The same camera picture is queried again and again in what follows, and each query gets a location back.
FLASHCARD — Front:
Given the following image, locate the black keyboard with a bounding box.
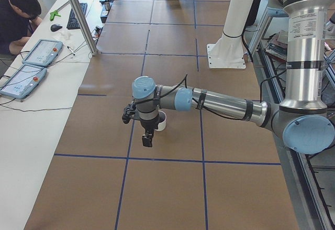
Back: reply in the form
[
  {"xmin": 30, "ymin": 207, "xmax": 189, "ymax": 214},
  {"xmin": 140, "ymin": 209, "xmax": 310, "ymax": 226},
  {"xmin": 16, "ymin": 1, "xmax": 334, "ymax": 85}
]
[{"xmin": 66, "ymin": 3, "xmax": 88, "ymax": 30}]

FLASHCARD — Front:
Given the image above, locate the teach pendant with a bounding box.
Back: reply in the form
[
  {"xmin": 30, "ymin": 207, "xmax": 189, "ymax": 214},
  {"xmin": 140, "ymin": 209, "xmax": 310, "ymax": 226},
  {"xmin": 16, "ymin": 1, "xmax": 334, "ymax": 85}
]
[
  {"xmin": 22, "ymin": 39, "xmax": 63, "ymax": 67},
  {"xmin": 1, "ymin": 63, "xmax": 47, "ymax": 100}
]

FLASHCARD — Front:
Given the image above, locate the lower teach pendant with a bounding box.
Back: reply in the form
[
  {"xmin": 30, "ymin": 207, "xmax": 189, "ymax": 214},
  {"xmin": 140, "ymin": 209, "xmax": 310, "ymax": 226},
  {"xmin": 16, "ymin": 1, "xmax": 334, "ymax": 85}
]
[{"xmin": 1, "ymin": 63, "xmax": 47, "ymax": 100}]

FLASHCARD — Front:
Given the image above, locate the white mug with handle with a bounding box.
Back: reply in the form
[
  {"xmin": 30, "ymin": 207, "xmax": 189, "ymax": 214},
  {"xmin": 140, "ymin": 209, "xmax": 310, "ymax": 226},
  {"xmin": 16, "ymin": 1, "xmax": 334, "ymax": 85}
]
[{"xmin": 155, "ymin": 110, "xmax": 167, "ymax": 132}]

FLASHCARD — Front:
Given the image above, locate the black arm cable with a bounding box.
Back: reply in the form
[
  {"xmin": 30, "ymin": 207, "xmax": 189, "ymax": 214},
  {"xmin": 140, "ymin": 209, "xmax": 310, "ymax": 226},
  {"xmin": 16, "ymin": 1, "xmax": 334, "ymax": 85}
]
[{"xmin": 132, "ymin": 73, "xmax": 288, "ymax": 121}]

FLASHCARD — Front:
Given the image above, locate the aluminium frame post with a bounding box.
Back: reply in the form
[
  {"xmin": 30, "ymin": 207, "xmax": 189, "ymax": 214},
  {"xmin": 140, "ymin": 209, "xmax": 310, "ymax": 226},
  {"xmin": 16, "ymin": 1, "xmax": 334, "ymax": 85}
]
[{"xmin": 69, "ymin": 0, "xmax": 97, "ymax": 56}]

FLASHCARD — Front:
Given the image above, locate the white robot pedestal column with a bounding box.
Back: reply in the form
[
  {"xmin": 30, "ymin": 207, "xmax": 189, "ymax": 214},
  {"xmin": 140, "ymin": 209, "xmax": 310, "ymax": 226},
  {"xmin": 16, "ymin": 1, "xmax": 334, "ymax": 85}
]
[{"xmin": 207, "ymin": 0, "xmax": 254, "ymax": 69}]

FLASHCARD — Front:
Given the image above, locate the person in dark shirt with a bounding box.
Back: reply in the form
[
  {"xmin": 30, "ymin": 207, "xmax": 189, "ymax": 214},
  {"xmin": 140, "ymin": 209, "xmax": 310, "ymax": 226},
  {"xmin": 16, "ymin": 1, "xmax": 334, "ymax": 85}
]
[{"xmin": 1, "ymin": 0, "xmax": 42, "ymax": 55}]

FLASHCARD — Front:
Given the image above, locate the crumpled white tissue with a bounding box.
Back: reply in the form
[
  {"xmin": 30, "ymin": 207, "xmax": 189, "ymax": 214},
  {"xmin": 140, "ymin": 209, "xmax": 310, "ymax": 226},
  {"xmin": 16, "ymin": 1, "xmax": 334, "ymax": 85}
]
[{"xmin": 58, "ymin": 29, "xmax": 72, "ymax": 41}]

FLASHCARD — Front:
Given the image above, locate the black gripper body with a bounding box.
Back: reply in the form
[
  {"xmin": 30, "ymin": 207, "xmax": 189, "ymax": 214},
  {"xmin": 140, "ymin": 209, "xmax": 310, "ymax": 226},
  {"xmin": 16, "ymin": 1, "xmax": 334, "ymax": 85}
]
[{"xmin": 122, "ymin": 104, "xmax": 159, "ymax": 138}]

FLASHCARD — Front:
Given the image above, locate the grey computer mouse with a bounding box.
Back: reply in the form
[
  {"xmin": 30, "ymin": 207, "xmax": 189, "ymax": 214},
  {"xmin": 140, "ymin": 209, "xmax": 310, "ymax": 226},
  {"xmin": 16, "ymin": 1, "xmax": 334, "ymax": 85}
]
[{"xmin": 50, "ymin": 24, "xmax": 62, "ymax": 32}]

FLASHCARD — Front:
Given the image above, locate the stack of books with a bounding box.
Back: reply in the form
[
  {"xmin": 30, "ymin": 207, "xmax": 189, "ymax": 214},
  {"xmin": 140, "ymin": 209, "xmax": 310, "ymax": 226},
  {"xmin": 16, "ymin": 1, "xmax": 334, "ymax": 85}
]
[{"xmin": 265, "ymin": 30, "xmax": 288, "ymax": 61}]

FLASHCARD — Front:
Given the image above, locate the green plastic tool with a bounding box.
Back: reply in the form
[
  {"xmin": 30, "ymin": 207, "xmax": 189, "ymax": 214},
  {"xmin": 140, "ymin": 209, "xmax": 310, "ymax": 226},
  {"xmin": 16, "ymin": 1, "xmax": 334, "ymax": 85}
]
[{"xmin": 49, "ymin": 10, "xmax": 61, "ymax": 21}]

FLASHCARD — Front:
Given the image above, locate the upper teach pendant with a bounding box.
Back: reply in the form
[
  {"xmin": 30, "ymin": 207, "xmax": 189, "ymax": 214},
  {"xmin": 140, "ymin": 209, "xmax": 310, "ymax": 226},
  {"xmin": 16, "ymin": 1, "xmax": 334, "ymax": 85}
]
[{"xmin": 22, "ymin": 39, "xmax": 63, "ymax": 67}]

